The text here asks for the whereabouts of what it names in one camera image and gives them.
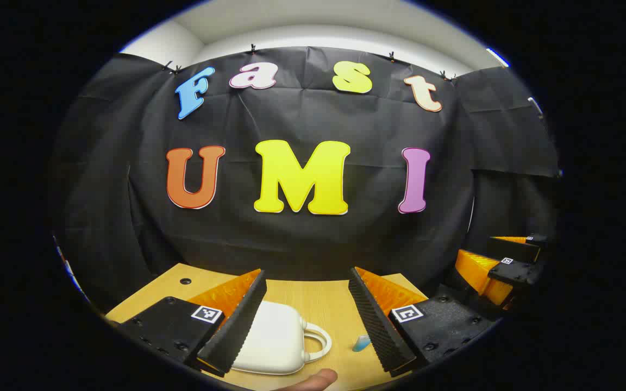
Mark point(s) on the black backdrop cloth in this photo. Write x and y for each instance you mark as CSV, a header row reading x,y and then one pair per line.
x,y
302,244

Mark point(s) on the blue capped skin care bottle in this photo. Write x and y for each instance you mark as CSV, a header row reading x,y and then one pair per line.
x,y
362,343

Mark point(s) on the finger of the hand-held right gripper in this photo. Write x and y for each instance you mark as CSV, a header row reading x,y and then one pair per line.
x,y
514,250
517,271

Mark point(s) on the white hard-shell suitcase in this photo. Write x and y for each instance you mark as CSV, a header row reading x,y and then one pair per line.
x,y
269,342

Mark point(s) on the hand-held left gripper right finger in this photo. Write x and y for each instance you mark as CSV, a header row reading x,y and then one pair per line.
x,y
375,326

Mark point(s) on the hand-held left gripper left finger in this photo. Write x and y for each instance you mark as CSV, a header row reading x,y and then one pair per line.
x,y
239,326

